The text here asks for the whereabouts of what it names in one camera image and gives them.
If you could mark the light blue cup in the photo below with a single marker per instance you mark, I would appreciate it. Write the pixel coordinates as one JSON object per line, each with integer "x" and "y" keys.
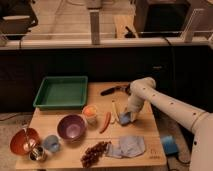
{"x": 51, "y": 143}

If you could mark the metal spoon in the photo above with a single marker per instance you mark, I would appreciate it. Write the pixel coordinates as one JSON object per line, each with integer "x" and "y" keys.
{"x": 24, "y": 127}

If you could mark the small metal cup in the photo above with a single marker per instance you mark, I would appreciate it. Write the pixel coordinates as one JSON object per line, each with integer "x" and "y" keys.
{"x": 38, "y": 154}

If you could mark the blue sponge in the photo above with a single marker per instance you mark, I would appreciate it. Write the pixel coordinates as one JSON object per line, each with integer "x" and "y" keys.
{"x": 125, "y": 118}

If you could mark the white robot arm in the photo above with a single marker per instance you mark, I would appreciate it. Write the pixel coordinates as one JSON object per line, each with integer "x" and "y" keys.
{"x": 196, "y": 120}

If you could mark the clear cup with orange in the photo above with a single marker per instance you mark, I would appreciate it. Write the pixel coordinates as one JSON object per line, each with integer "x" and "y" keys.
{"x": 90, "y": 114}

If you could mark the green plastic tray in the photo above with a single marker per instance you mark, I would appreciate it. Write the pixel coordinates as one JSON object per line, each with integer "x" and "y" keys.
{"x": 62, "y": 92}

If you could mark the yellow handled brush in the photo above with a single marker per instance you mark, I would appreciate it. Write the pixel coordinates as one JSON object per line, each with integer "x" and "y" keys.
{"x": 114, "y": 111}

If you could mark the purple bowl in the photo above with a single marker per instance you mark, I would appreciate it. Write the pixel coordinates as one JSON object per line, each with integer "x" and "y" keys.
{"x": 71, "y": 127}

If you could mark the metal frame post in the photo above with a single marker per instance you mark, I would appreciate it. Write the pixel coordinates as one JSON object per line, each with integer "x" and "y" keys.
{"x": 95, "y": 27}

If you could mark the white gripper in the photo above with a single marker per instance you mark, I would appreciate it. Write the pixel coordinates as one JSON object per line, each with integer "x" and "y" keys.
{"x": 134, "y": 106}

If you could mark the wooden table board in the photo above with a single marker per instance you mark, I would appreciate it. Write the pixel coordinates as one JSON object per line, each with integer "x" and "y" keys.
{"x": 69, "y": 155}

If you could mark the bunch of dark grapes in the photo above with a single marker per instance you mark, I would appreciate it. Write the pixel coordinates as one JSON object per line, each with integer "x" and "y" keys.
{"x": 92, "y": 154}

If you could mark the blue box on floor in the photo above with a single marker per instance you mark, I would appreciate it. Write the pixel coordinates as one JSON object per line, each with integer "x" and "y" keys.
{"x": 169, "y": 145}

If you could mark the orange-red bowl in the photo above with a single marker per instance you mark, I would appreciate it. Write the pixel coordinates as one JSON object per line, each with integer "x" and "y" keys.
{"x": 18, "y": 143}

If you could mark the light blue cloth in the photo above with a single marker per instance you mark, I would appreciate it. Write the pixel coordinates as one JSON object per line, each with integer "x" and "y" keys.
{"x": 128, "y": 147}

